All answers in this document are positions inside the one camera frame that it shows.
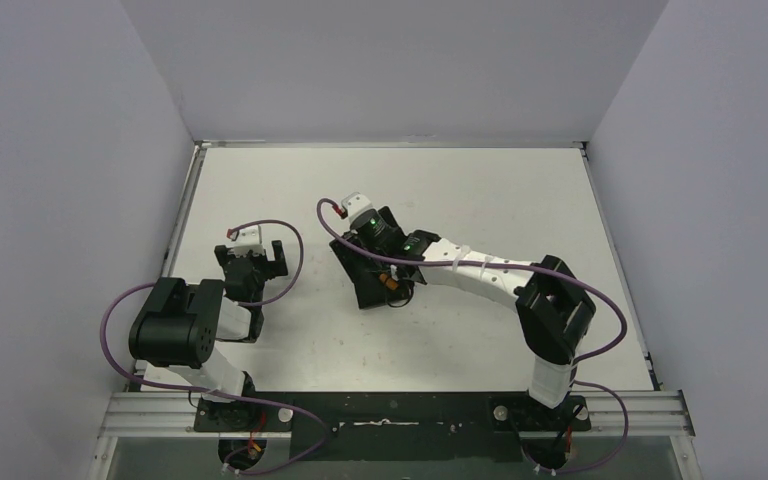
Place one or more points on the aluminium front rail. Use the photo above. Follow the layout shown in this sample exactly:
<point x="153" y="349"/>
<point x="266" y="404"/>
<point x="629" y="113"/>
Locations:
<point x="170" y="415"/>

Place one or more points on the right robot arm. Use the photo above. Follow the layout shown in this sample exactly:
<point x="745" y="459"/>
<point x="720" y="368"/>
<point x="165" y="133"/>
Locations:
<point x="553" y="308"/>

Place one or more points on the aluminium table edge frame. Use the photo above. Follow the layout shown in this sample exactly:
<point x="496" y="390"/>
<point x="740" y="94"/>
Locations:
<point x="518" y="202"/>

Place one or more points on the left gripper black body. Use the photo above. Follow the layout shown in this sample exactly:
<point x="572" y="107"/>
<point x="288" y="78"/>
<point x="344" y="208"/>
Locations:
<point x="251" y="264"/>

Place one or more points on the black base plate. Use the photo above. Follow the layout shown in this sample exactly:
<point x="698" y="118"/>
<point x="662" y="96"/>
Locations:
<point x="418" y="426"/>

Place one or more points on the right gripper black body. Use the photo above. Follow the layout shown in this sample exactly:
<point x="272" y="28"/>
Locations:
<point x="373" y="264"/>

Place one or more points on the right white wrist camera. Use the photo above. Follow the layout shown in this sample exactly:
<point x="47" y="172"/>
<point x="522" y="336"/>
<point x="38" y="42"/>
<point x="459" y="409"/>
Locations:
<point x="353" y="206"/>

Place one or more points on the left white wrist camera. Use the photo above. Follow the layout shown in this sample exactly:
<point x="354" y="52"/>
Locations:
<point x="246" y="241"/>

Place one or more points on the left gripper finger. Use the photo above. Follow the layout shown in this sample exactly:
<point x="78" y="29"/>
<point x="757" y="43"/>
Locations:
<point x="223" y="254"/>
<point x="278" y="266"/>

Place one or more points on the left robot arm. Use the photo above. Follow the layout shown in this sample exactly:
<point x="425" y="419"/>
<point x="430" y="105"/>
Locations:
<point x="180" y="324"/>

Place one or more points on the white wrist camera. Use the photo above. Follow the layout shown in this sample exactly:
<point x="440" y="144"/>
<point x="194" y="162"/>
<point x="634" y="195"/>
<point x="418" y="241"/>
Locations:
<point x="353" y="206"/>
<point x="246" y="241"/>

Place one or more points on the black plastic bin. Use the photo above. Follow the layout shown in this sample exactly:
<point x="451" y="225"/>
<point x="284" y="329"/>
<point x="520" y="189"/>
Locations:
<point x="371" y="293"/>

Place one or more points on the orange handled screwdriver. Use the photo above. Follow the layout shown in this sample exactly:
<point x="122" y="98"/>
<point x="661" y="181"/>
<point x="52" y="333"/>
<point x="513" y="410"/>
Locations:
<point x="389" y="282"/>

